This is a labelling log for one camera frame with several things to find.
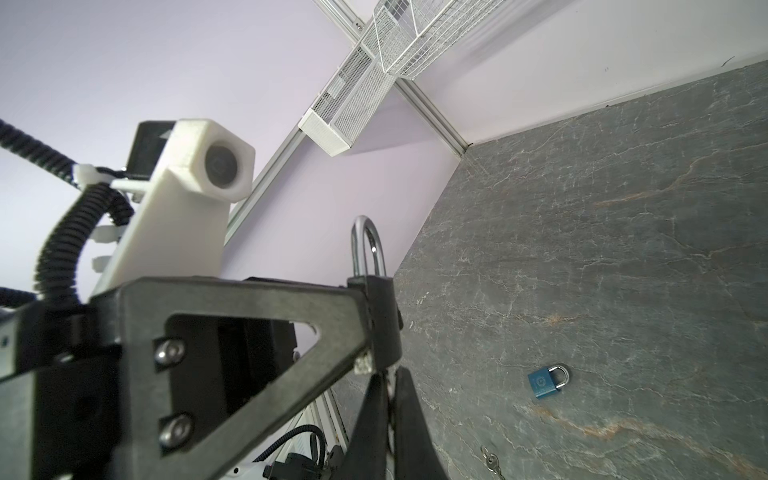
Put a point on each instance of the silver key with ring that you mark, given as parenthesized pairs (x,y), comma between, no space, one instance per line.
(391,391)

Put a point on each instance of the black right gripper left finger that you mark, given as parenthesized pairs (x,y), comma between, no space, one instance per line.
(366,455)

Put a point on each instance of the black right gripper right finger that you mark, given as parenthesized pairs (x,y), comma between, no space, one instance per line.
(414,453)

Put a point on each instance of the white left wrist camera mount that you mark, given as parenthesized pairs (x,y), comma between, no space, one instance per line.
(179,227)

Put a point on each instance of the small silver key on table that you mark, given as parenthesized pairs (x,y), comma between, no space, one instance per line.
(492,463)

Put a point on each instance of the white mesh box basket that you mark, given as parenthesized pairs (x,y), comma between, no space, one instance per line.
(347,103)

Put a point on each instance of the black padlock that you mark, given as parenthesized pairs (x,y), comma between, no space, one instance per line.
(384,321)

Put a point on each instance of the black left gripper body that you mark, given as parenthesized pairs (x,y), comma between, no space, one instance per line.
(60,401)

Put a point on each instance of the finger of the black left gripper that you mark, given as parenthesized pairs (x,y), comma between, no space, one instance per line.
(210,368)

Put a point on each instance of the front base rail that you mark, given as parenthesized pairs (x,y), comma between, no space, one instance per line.
(324,413)

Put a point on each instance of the aluminium frame rails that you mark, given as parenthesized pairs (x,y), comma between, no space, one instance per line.
(344,17)

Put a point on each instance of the blue padlock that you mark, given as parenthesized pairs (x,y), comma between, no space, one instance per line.
(549,380)

